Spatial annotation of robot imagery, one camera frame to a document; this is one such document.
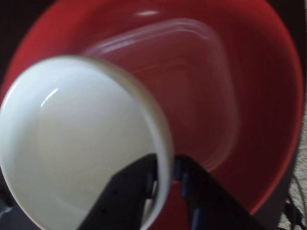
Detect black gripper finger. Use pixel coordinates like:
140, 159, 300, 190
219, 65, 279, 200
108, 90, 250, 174
174, 154, 264, 230
79, 153, 159, 230

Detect small white ceramic bowl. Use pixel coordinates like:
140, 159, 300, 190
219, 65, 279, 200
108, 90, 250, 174
0, 55, 175, 230

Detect clear plastic square container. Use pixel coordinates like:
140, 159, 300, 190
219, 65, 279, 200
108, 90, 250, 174
81, 18, 237, 173

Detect red bowl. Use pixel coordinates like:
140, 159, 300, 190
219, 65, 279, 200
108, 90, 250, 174
0, 0, 305, 216

